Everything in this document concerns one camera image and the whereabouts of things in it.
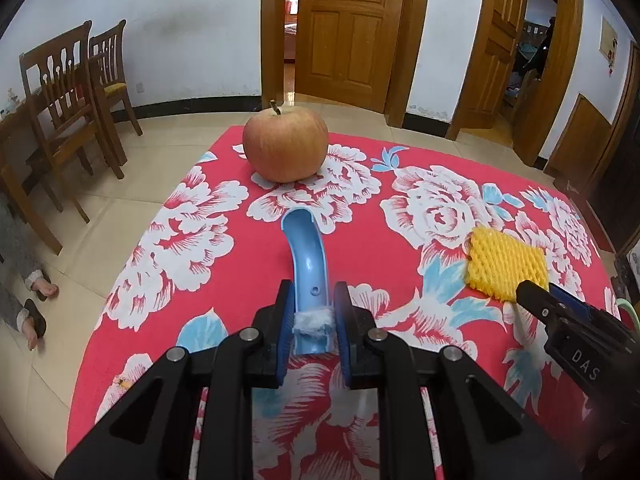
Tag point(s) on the wooden wall panel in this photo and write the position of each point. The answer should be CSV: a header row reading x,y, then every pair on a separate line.
x,y
575,140

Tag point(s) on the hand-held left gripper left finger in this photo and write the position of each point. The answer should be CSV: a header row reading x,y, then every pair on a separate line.
x,y
285,335

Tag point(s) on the red floral tablecloth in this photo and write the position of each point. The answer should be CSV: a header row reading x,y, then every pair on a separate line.
x,y
450,210

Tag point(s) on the beige wall fuse box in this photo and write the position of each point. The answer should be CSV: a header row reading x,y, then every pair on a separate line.
x,y
608,37

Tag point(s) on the blue curved plastic piece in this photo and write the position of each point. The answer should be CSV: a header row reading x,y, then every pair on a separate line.
x,y
307,260

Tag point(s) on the wooden chair yellow cushion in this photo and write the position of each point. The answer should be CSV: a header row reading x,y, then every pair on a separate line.
x,y
112,75

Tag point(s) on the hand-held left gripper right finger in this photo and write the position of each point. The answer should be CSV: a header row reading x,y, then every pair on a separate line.
x,y
344,340

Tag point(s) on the red bucket green rim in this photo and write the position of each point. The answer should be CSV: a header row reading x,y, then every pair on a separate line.
x,y
625,303

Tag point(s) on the small orange scrap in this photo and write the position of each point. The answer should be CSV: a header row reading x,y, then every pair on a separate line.
x,y
124,383

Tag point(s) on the apple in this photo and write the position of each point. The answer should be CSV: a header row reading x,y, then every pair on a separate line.
x,y
285,142

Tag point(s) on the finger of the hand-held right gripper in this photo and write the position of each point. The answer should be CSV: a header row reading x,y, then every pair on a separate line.
x,y
575,302
534,299

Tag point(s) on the yellow foam fruit net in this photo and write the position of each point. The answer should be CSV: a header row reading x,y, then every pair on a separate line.
x,y
505,262

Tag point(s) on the wooden panel door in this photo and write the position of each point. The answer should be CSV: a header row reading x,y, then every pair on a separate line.
x,y
500,35
350,30

